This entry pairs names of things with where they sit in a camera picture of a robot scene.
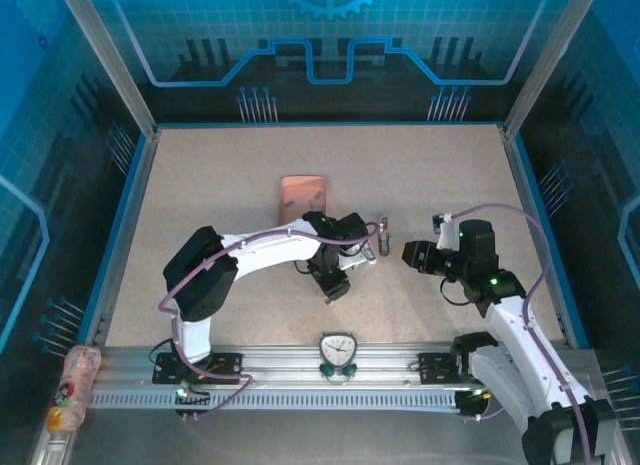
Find aluminium frame post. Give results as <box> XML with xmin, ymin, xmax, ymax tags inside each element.
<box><xmin>503</xmin><ymin>0</ymin><xmax>599</xmax><ymax>139</ymax></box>
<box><xmin>54</xmin><ymin>0</ymin><xmax>160</xmax><ymax>139</ymax></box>

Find blue table edge strip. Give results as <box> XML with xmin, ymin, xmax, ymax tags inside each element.
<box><xmin>155</xmin><ymin>119</ymin><xmax>504</xmax><ymax>130</ymax></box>

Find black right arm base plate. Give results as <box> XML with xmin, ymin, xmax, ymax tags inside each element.
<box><xmin>416</xmin><ymin>351</ymin><xmax>510</xmax><ymax>386</ymax></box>

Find pink plastic tray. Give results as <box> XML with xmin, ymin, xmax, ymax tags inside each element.
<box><xmin>275</xmin><ymin>174</ymin><xmax>331</xmax><ymax>227</ymax></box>

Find aluminium side rail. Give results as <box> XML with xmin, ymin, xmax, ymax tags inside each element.
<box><xmin>92</xmin><ymin>126</ymin><xmax>162</xmax><ymax>347</ymax></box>
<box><xmin>499</xmin><ymin>124</ymin><xmax>576</xmax><ymax>347</ymax></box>

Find slotted grey cable duct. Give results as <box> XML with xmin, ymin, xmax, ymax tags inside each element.
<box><xmin>88</xmin><ymin>388</ymin><xmax>464</xmax><ymax>412</ymax></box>

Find white alarm clock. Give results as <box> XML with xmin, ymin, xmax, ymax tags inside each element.
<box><xmin>318</xmin><ymin>331</ymin><xmax>359</xmax><ymax>385</ymax></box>

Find aluminium mounting rail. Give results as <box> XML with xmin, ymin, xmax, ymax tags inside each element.
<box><xmin>89</xmin><ymin>342</ymin><xmax>599</xmax><ymax>392</ymax></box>

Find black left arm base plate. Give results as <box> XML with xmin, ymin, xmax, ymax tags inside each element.
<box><xmin>151</xmin><ymin>351</ymin><xmax>245</xmax><ymax>386</ymax></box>

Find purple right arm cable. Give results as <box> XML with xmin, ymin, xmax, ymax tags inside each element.
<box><xmin>448</xmin><ymin>203</ymin><xmax>594</xmax><ymax>465</ymax></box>

